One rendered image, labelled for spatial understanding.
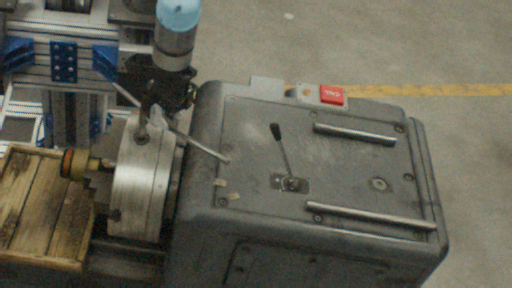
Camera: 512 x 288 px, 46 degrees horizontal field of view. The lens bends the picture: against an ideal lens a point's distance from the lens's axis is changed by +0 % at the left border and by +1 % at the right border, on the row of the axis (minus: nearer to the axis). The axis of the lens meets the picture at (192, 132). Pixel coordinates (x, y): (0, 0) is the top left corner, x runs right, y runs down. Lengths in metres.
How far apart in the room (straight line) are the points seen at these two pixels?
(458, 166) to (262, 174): 2.27
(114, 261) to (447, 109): 2.63
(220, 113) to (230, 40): 2.30
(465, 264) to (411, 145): 1.62
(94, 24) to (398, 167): 1.03
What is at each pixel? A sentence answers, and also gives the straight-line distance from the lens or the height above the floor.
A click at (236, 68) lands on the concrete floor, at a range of 3.54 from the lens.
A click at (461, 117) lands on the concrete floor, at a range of 3.82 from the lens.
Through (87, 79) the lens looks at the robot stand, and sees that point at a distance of 2.07.
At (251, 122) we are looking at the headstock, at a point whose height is 1.26.
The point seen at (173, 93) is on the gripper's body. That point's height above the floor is 1.47.
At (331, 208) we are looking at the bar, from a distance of 1.31.
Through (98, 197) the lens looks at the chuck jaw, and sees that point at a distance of 1.42.
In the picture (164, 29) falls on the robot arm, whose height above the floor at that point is 1.63.
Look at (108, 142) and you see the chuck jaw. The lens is 1.49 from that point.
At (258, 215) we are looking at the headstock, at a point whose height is 1.26.
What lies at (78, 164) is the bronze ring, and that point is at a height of 1.11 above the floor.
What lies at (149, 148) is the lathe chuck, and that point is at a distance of 1.37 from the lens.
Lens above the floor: 2.27
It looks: 47 degrees down
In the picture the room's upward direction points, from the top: 12 degrees clockwise
